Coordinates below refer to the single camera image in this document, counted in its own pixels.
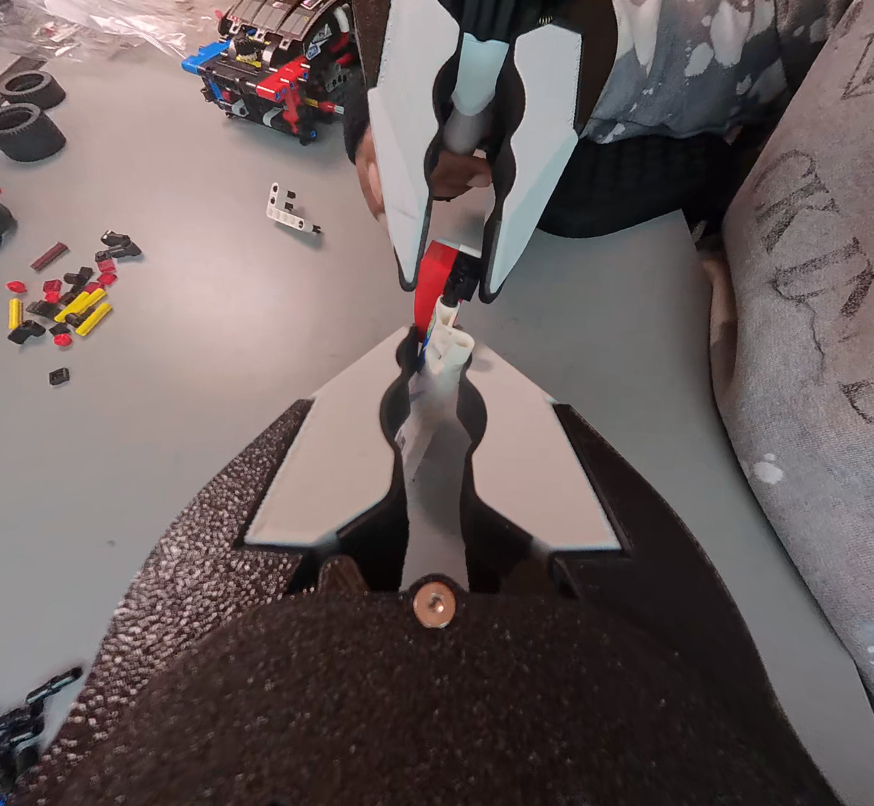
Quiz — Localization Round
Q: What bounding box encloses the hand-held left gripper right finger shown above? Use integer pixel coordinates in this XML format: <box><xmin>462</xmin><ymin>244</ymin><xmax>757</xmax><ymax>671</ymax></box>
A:
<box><xmin>457</xmin><ymin>343</ymin><xmax>624</xmax><ymax>555</ymax></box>

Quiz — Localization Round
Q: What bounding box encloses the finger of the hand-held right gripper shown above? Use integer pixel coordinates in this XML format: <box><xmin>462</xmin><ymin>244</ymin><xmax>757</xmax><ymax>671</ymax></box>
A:
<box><xmin>366</xmin><ymin>0</ymin><xmax>462</xmax><ymax>292</ymax></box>
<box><xmin>478</xmin><ymin>26</ymin><xmax>585</xmax><ymax>304</ymax></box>

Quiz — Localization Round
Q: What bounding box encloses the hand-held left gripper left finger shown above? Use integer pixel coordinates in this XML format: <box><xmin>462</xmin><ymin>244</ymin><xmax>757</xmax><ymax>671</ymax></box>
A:
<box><xmin>244</xmin><ymin>326</ymin><xmax>419</xmax><ymax>551</ymax></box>

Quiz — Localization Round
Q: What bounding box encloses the white toy connector piece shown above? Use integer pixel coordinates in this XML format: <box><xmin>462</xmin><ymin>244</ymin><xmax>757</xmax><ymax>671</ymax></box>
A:
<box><xmin>429</xmin><ymin>297</ymin><xmax>477</xmax><ymax>383</ymax></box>

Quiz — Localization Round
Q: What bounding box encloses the red and white toy panel assembly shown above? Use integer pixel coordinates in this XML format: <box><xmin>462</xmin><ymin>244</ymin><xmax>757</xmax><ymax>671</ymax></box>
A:
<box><xmin>395</xmin><ymin>239</ymin><xmax>479</xmax><ymax>482</ymax></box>

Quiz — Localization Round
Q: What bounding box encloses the person's right forearm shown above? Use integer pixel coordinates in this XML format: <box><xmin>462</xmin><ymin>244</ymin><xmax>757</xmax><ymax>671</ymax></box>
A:
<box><xmin>580</xmin><ymin>0</ymin><xmax>854</xmax><ymax>146</ymax></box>

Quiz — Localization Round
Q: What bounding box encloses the person's right hand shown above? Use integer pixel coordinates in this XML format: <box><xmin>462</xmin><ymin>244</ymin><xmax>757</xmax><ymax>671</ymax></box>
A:
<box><xmin>354</xmin><ymin>128</ymin><xmax>494</xmax><ymax>224</ymax></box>

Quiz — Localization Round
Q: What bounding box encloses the black chair armrest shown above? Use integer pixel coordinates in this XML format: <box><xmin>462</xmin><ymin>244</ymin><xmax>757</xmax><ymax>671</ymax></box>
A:
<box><xmin>536</xmin><ymin>133</ymin><xmax>742</xmax><ymax>240</ymax></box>

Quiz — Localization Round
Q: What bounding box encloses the toy car model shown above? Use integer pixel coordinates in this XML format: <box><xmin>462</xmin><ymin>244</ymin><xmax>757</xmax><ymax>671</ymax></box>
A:
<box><xmin>181</xmin><ymin>0</ymin><xmax>363</xmax><ymax>146</ymax></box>

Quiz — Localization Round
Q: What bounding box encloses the white angled toy beam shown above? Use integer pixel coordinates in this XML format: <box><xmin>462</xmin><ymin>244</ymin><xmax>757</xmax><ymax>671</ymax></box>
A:
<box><xmin>265</xmin><ymin>182</ymin><xmax>323</xmax><ymax>235</ymax></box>

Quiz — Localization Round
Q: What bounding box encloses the person's grey patterned sweatshirt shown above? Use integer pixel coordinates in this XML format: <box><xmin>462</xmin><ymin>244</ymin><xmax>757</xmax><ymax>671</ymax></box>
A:
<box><xmin>710</xmin><ymin>0</ymin><xmax>874</xmax><ymax>680</ymax></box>

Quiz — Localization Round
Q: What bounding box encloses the pile of small toy pieces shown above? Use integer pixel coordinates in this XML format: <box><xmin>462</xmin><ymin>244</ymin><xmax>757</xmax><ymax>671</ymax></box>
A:
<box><xmin>5</xmin><ymin>230</ymin><xmax>143</xmax><ymax>387</ymax></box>

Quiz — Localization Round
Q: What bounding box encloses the scatter of toy pins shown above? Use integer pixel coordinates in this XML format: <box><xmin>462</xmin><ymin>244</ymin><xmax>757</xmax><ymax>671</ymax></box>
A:
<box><xmin>0</xmin><ymin>666</ymin><xmax>84</xmax><ymax>776</ymax></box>

